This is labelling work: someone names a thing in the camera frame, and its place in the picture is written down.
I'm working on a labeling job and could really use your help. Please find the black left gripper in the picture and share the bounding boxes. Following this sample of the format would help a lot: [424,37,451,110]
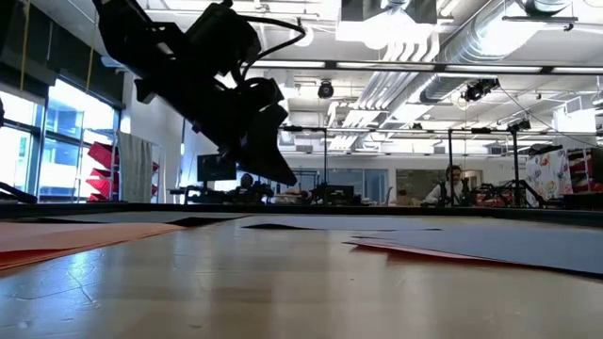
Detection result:
[134,69,300,187]

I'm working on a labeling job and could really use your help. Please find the pink paper sheet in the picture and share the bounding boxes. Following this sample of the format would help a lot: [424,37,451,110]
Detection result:
[343,240,524,266]

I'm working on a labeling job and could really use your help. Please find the person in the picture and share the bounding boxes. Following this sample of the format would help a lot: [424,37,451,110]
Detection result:
[395,187,416,207]
[422,164,467,207]
[236,172,258,203]

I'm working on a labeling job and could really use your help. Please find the large black monitor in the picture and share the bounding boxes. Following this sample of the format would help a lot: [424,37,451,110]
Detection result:
[196,153,238,184]

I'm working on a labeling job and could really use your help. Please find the small black monitor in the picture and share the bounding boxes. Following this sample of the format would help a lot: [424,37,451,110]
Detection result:
[316,184,362,206]

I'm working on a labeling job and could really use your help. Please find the grey curtain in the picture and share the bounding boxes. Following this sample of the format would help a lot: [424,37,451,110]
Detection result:
[116,131,155,204]

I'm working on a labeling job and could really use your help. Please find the red angled rack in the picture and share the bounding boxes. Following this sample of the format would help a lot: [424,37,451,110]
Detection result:
[87,140,160,203]

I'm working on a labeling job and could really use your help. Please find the large glass window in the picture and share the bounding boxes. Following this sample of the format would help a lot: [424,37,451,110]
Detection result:
[0,77,122,203]

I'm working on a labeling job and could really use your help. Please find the background robot arms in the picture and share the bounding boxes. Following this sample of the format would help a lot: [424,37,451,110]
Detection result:
[470,172,552,208]

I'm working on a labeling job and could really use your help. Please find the black slanted bar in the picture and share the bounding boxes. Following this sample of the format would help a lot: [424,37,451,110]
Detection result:
[0,181,38,204]

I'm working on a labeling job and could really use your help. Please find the floral patterned cloth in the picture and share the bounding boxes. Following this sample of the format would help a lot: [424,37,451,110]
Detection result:
[525,148,574,208]

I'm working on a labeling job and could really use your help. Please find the black ceiling track bar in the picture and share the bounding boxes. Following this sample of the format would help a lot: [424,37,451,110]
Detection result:
[501,15,579,32]

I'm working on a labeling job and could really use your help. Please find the white hanging box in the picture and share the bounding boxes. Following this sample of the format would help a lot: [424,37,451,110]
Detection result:
[551,105,597,136]

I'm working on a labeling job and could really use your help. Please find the red storage shelf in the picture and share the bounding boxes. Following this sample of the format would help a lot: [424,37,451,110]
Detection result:
[567,148,595,194]

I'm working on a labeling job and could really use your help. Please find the black frame stand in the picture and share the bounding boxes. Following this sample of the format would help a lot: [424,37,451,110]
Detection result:
[280,125,330,189]
[447,126,522,208]

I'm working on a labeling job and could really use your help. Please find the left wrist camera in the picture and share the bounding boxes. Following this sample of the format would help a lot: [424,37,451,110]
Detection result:
[185,1,263,79]

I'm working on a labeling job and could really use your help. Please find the grey rectangular air duct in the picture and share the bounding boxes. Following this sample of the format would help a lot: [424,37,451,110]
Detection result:
[418,73,477,105]

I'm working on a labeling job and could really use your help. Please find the silver round air duct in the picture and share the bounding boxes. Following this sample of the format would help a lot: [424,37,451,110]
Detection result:
[440,0,574,65]

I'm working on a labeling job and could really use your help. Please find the black stand-mounted camera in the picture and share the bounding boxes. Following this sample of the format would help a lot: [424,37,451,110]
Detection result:
[506,117,532,133]

